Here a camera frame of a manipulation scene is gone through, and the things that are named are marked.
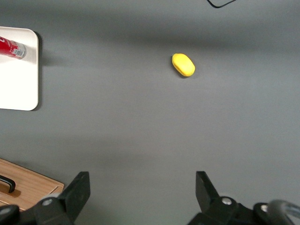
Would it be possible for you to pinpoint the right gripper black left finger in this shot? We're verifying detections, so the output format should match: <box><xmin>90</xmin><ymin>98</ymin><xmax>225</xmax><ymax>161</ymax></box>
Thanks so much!
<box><xmin>34</xmin><ymin>171</ymin><xmax>91</xmax><ymax>225</ymax></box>

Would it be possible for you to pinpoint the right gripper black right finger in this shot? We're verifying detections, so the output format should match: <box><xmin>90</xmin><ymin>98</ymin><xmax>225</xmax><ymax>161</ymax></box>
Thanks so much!
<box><xmin>187</xmin><ymin>171</ymin><xmax>240</xmax><ymax>225</ymax></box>

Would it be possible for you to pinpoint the beige plastic tray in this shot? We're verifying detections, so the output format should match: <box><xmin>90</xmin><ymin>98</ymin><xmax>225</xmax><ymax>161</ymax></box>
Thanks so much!
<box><xmin>0</xmin><ymin>26</ymin><xmax>39</xmax><ymax>111</ymax></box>

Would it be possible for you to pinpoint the oak wooden drawer cabinet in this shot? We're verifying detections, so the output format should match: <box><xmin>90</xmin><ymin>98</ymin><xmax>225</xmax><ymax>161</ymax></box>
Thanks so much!
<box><xmin>0</xmin><ymin>158</ymin><xmax>64</xmax><ymax>211</ymax></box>

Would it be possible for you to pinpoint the plain wooden drawer front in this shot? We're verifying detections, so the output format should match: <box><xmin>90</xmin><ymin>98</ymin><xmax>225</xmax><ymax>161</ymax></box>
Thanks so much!
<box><xmin>0</xmin><ymin>161</ymin><xmax>60</xmax><ymax>211</ymax></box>

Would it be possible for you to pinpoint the dark grey table mat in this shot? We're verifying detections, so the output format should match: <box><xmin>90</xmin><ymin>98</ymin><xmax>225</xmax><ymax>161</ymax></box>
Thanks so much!
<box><xmin>0</xmin><ymin>0</ymin><xmax>300</xmax><ymax>225</ymax></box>

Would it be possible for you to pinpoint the yellow sponge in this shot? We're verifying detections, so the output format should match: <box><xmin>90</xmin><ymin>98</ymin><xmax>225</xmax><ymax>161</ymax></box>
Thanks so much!
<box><xmin>172</xmin><ymin>53</ymin><xmax>196</xmax><ymax>78</ymax></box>

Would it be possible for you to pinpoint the short black drawer handle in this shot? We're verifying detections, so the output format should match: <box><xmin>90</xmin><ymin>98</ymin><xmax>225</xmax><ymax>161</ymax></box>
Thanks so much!
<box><xmin>0</xmin><ymin>174</ymin><xmax>16</xmax><ymax>194</ymax></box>

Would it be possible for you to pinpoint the black cable at table edge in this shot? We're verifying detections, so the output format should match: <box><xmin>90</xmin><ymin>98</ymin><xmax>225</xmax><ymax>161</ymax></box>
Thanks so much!
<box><xmin>207</xmin><ymin>0</ymin><xmax>236</xmax><ymax>9</ymax></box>

